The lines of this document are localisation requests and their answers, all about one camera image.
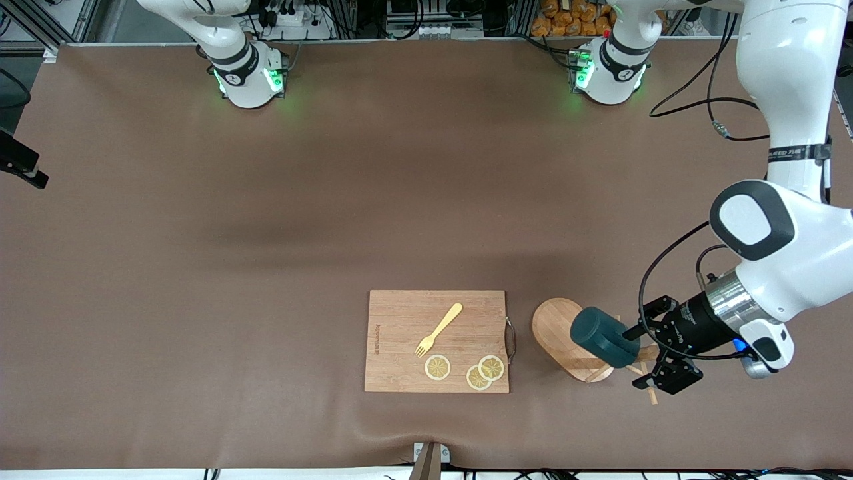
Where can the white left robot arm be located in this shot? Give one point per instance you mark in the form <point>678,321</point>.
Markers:
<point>786,253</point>

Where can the grey electronics unit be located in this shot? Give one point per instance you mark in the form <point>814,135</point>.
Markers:
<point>433,30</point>

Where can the aluminium frame struts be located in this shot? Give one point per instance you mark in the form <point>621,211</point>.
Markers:
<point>86,20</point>

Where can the yellow lemon slice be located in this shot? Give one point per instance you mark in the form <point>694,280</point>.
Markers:
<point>437,367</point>
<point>474,382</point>
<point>492,367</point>

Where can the wooden mug tree rack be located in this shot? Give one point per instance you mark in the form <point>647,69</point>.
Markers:
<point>556,330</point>

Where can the yellow plastic fork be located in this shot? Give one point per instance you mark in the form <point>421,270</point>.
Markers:
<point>443,326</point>

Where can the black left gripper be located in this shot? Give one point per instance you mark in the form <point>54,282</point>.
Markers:
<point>693,324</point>

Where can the metal camera bracket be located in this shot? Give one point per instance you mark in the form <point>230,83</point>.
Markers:
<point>430,463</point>

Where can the bamboo cutting board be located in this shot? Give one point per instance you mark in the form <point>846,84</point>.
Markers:
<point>400,320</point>

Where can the orange snack packets pile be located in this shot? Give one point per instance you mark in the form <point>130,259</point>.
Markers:
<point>566,20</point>

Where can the white power strip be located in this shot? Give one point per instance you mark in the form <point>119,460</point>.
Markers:
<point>293,16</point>

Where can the brown table mat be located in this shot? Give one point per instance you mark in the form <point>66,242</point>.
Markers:
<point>333,200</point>

